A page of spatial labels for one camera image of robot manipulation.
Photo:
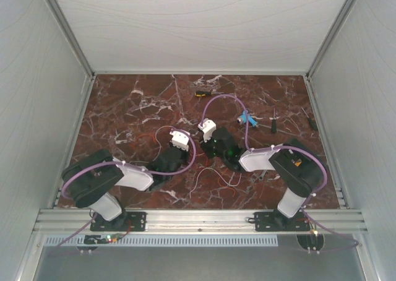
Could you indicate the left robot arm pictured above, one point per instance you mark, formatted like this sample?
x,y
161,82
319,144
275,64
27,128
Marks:
x,y
88,183

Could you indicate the yellow black screwdriver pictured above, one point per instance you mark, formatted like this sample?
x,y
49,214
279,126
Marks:
x,y
201,93

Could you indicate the aluminium front rail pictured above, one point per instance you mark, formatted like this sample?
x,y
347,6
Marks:
x,y
193,221

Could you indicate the silver wrench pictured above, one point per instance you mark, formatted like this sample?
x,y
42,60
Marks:
x,y
261,176

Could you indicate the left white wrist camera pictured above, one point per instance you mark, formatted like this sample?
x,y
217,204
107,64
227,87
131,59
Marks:
x,y
180,139

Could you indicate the black handle screwdriver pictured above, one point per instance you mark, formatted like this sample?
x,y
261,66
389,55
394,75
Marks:
x,y
274,123

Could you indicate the blue plastic tool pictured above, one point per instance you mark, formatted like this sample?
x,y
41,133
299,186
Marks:
x,y
244,118

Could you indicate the black screwdriver far right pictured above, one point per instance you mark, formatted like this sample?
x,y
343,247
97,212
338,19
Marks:
x,y
311,122

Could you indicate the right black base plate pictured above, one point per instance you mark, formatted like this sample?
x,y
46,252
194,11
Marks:
x,y
274,221

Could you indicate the slotted grey cable duct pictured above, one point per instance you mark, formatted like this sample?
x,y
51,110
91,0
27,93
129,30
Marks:
x,y
167,241

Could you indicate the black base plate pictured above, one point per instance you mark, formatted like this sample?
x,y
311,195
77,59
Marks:
x,y
274,221
132,221

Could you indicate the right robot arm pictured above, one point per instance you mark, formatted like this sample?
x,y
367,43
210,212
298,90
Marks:
x,y
301,170

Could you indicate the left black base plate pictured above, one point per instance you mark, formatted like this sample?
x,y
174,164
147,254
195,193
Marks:
x,y
132,221

